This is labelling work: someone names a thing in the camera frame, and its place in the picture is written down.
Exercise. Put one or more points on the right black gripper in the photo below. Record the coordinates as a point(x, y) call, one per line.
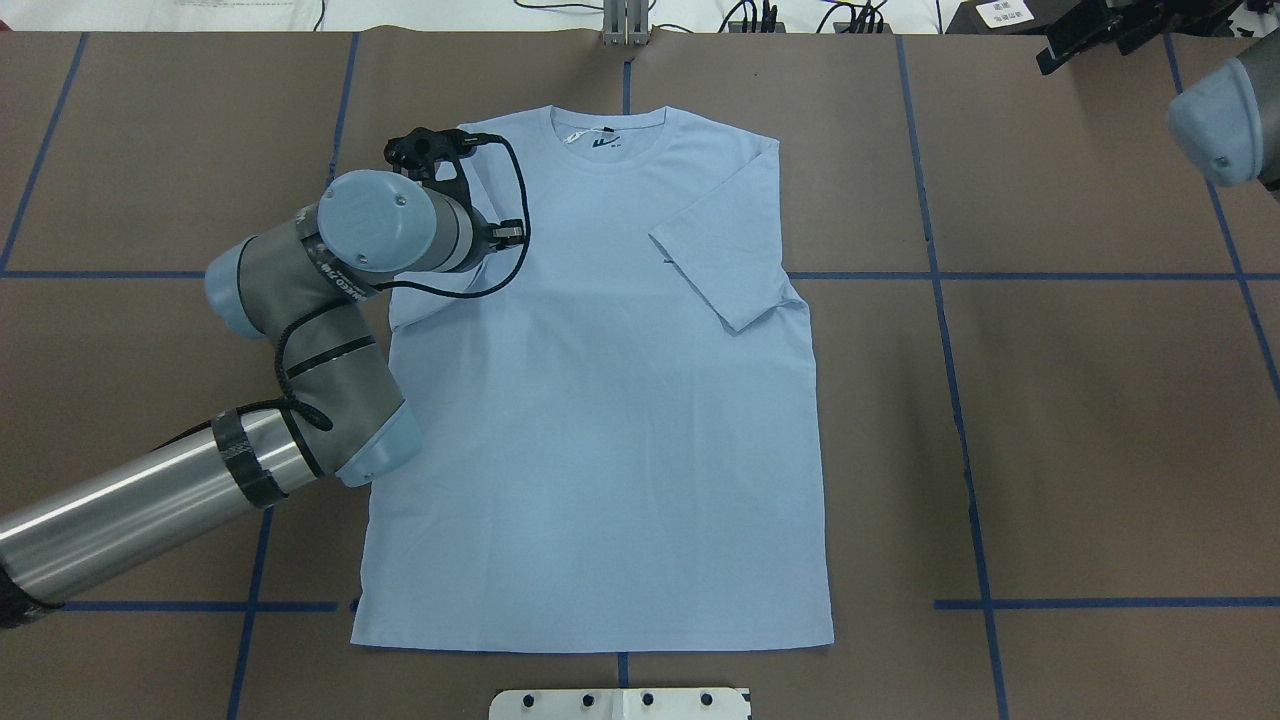
point(1128, 28)

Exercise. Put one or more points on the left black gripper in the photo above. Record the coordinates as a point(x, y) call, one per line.
point(482, 238)

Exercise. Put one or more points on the light blue t-shirt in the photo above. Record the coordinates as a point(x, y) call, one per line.
point(621, 448)

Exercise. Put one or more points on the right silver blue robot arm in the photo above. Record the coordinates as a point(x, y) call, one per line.
point(1227, 123)

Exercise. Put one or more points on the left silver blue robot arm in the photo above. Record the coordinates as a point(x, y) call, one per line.
point(336, 412)

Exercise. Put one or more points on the black label box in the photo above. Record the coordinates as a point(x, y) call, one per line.
point(991, 18)

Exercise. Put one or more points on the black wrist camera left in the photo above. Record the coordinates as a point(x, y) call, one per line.
point(433, 158)

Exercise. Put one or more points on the aluminium frame post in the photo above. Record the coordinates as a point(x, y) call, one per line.
point(626, 22)

